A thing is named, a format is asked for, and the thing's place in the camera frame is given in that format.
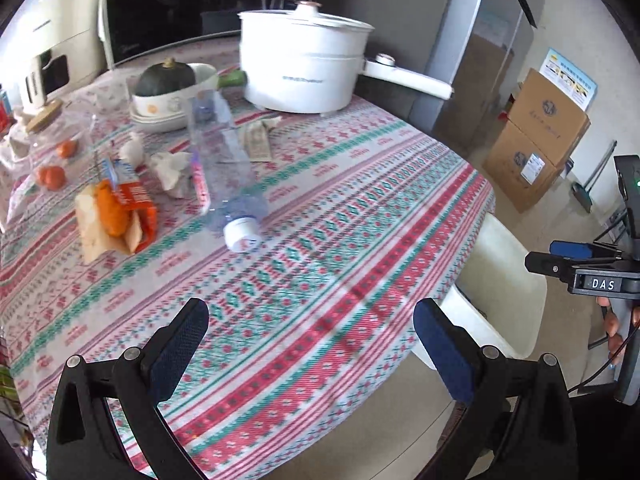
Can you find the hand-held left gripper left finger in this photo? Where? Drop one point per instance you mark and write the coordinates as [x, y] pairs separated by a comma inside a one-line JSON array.
[[177, 350]]

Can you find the white electric cooking pot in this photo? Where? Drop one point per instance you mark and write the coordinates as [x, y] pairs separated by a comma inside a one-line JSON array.
[[300, 75]]

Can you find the small orange fruit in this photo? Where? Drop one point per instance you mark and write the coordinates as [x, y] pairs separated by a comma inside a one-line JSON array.
[[55, 178], [66, 147], [41, 175]]

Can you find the paper receipt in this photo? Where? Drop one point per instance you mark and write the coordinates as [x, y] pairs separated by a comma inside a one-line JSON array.
[[257, 145]]

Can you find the clear plastic bottle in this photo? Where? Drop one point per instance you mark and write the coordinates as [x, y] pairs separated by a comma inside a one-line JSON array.
[[225, 160]]

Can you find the orange snack packet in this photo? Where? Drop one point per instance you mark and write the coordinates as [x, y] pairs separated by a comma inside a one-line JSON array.
[[112, 210]]

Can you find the white plastic bin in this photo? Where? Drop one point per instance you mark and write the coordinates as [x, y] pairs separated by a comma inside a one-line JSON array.
[[505, 285]]

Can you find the green broom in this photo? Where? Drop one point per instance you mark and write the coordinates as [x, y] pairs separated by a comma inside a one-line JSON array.
[[582, 195]]

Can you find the patterned striped tablecloth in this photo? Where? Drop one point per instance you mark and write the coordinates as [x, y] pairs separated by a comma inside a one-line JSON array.
[[325, 260]]

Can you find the blue leaflet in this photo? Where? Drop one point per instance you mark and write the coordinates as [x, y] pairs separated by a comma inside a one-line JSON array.
[[575, 77]]

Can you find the grey refrigerator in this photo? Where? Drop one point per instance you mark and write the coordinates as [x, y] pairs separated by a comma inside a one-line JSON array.
[[425, 35]]

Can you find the white tissue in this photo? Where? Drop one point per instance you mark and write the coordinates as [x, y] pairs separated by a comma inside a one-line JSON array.
[[172, 172], [132, 152]]

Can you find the dark green squash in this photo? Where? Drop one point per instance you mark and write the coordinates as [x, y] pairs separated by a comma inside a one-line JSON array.
[[165, 80]]

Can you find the person's right hand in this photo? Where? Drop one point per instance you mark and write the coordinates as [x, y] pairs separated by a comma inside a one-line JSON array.
[[612, 335]]

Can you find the white plate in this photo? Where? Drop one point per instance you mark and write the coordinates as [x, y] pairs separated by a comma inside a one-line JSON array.
[[160, 124]]

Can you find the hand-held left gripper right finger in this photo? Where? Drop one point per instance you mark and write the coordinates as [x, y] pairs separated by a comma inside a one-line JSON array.
[[442, 355]]

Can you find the white air fryer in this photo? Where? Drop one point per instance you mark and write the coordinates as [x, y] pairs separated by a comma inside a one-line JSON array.
[[65, 25]]

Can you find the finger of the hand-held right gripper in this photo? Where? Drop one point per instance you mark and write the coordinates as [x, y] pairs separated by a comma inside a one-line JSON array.
[[547, 265], [570, 249]]

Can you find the black microwave oven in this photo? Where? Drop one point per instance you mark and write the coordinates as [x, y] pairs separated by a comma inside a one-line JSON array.
[[175, 10]]

